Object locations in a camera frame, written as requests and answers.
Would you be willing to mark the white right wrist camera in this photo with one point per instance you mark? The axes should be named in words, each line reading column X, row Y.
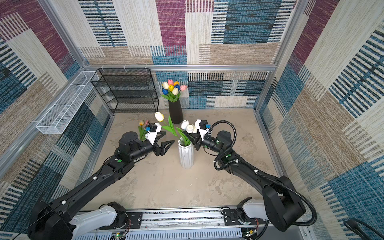
column 203, row 127

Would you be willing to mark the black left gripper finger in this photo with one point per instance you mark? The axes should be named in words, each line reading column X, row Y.
column 165, row 146
column 159, row 136

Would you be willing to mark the white mesh wall basket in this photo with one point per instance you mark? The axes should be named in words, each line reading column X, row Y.
column 58, row 117

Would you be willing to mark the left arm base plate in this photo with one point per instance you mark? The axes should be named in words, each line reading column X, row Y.
column 131, row 220

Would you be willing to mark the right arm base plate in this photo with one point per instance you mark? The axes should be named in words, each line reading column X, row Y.
column 233, row 218

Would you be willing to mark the aluminium front rail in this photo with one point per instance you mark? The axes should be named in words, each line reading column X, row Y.
column 165, row 218

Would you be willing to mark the black tapered vase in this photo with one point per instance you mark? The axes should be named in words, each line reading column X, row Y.
column 176, row 112

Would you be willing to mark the white ribbed vase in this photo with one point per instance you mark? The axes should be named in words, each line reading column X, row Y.
column 186, row 154

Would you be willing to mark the light pink tulip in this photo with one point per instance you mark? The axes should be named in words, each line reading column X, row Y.
column 183, row 87

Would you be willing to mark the black wire shelf rack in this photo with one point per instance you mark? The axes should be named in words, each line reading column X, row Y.
column 129, row 90

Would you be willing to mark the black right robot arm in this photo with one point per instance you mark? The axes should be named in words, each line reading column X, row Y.
column 284, row 206

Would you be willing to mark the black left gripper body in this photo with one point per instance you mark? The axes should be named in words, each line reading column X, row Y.
column 156, row 150

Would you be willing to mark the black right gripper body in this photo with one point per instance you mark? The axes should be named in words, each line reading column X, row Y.
column 199, row 142

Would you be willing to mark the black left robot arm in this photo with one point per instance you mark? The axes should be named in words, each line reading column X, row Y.
column 54, row 221

